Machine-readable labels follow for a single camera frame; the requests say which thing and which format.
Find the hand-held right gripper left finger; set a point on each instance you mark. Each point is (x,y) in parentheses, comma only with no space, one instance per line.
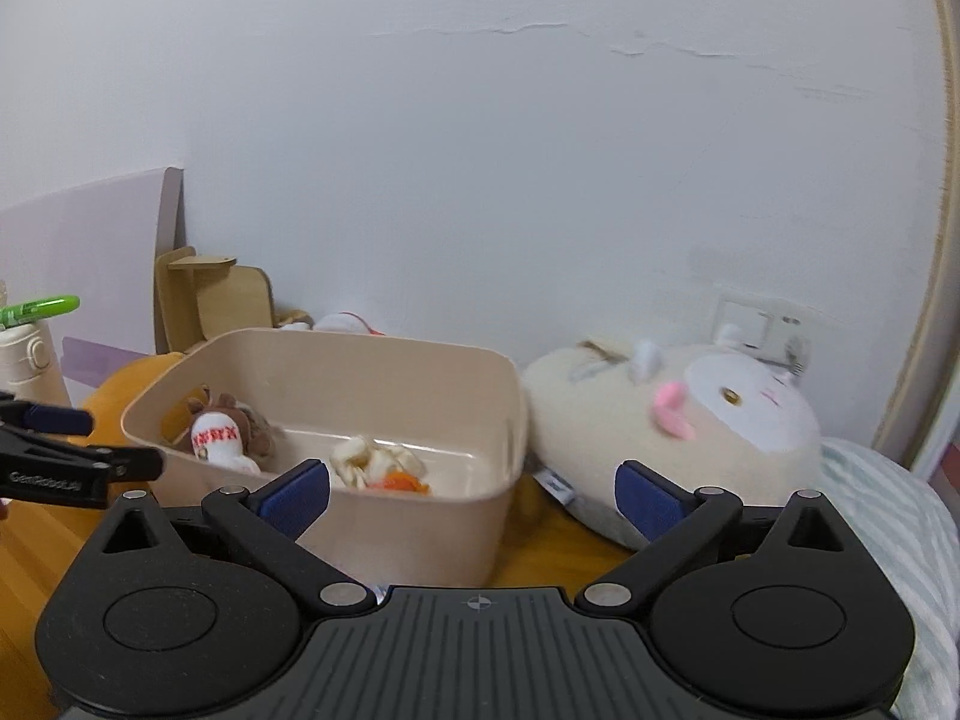
(296,501)

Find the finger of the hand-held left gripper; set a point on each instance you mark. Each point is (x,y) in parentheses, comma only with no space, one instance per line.
(67,469)
(52,420)

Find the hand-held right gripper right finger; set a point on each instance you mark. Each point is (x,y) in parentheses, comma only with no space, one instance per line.
(646,506)

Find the beige plastic container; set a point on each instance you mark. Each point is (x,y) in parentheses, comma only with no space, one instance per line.
(427,532)

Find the cream water bottle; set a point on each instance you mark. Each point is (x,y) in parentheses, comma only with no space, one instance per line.
(30,364)

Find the white and orange plush toy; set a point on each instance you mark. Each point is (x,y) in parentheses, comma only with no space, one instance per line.
(375,463)

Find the large cream hamster plush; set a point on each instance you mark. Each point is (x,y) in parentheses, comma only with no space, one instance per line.
(592,420)

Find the brown and white plush toy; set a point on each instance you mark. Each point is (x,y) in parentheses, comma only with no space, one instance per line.
(217,436)

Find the green pen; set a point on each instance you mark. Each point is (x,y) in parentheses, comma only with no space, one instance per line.
(41,308)

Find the white lavender board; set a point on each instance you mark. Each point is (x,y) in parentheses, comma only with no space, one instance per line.
(90,240)

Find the brown cardboard stand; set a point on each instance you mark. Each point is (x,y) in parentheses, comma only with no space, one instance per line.
(225,300)

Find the white plug adapter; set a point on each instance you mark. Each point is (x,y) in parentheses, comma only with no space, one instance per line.
(784,341)

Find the green striped blanket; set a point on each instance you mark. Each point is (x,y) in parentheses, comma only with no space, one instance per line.
(892,517)

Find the white wall socket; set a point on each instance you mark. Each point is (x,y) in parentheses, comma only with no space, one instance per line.
(731,319)

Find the curved wooden frame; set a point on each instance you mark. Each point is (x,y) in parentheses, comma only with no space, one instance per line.
(934,300)

